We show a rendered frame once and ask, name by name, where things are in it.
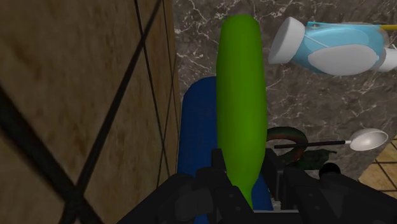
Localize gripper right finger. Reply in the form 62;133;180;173
263;148;397;224

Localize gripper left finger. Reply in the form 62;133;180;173
118;148;259;224

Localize long green cucumber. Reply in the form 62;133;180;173
216;13;268;209

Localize dark blue cylinder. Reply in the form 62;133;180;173
176;76;274;224

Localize dark green red curved figure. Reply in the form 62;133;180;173
266;126;338;170

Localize silver spoon with black handle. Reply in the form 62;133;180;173
274;128;389;152

